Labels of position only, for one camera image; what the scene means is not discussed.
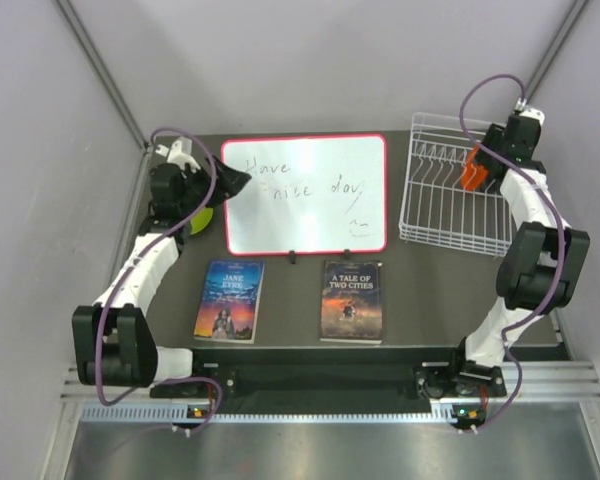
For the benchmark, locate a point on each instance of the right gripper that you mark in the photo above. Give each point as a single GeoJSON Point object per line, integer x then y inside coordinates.
{"type": "Point", "coordinates": [494, 136]}

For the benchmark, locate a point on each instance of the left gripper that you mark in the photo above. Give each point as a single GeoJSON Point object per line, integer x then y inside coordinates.
{"type": "Point", "coordinates": [229, 183]}

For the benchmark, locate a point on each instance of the lime green plate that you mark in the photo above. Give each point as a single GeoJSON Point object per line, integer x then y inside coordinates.
{"type": "Point", "coordinates": [201, 220]}

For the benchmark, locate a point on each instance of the orange plate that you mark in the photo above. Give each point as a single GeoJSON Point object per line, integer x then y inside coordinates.
{"type": "Point", "coordinates": [473, 174]}

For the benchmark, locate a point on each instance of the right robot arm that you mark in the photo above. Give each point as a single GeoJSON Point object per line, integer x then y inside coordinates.
{"type": "Point", "coordinates": [539, 272]}

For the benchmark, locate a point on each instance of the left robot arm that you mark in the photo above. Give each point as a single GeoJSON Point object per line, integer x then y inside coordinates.
{"type": "Point", "coordinates": [112, 340]}

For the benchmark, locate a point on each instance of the pink framed whiteboard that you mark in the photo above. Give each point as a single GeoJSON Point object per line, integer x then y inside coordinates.
{"type": "Point", "coordinates": [308, 195]}

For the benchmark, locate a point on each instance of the Jane Eyre book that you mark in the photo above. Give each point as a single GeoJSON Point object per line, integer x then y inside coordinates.
{"type": "Point", "coordinates": [230, 300]}

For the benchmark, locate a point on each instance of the Tale of Two Cities book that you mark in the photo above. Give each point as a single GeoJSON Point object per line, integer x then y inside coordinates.
{"type": "Point", "coordinates": [351, 306]}

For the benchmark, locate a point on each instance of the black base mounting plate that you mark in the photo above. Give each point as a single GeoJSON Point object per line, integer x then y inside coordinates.
{"type": "Point", "coordinates": [339, 389]}

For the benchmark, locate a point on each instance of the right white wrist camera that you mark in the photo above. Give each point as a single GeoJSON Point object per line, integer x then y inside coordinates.
{"type": "Point", "coordinates": [524, 109]}

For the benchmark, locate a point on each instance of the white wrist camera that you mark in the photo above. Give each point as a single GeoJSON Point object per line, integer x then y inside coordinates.
{"type": "Point", "coordinates": [179, 153]}
{"type": "Point", "coordinates": [524, 109]}

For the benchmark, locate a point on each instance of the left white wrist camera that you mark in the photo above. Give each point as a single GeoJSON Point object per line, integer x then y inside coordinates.
{"type": "Point", "coordinates": [179, 153]}

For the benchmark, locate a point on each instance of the white wire dish rack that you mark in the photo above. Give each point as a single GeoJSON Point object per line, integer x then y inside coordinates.
{"type": "Point", "coordinates": [436, 209]}

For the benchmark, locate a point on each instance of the aluminium rail frame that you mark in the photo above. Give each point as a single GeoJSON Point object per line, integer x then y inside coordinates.
{"type": "Point", "coordinates": [538, 383]}

